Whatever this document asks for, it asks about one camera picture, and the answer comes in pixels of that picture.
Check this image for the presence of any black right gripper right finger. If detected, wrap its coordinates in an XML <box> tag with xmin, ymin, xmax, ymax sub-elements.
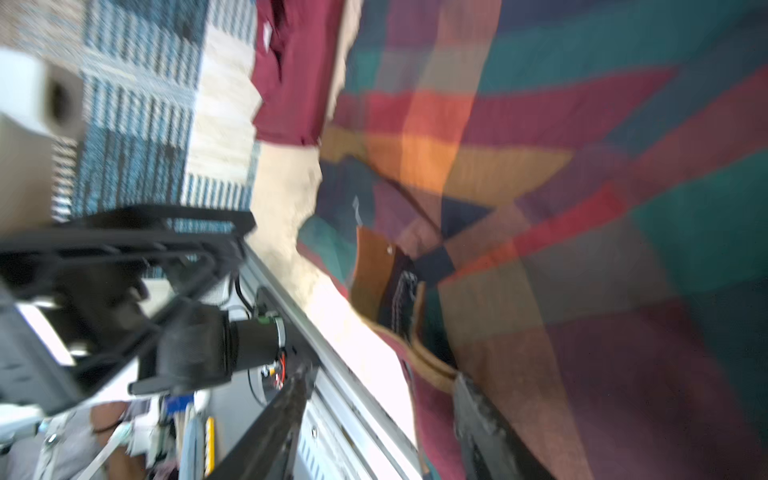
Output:
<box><xmin>453</xmin><ymin>374</ymin><xmax>553</xmax><ymax>480</ymax></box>

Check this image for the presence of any multicolour plaid long sleeve shirt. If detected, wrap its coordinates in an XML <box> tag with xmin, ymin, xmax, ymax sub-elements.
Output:
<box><xmin>297</xmin><ymin>1</ymin><xmax>767</xmax><ymax>479</ymax></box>

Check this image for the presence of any folded maroon shirt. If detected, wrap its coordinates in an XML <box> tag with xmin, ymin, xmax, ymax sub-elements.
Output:
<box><xmin>251</xmin><ymin>0</ymin><xmax>345</xmax><ymax>147</ymax></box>

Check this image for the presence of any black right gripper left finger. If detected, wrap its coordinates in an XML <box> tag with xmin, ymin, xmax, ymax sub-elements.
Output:
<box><xmin>209</xmin><ymin>366</ymin><xmax>315</xmax><ymax>480</ymax></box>

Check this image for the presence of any aluminium front rail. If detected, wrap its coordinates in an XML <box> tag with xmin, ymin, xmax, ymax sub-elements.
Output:
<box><xmin>240</xmin><ymin>247</ymin><xmax>422</xmax><ymax>479</ymax></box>

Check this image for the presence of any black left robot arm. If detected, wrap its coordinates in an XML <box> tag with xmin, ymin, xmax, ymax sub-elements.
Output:
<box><xmin>1</xmin><ymin>205</ymin><xmax>285</xmax><ymax>415</ymax></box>

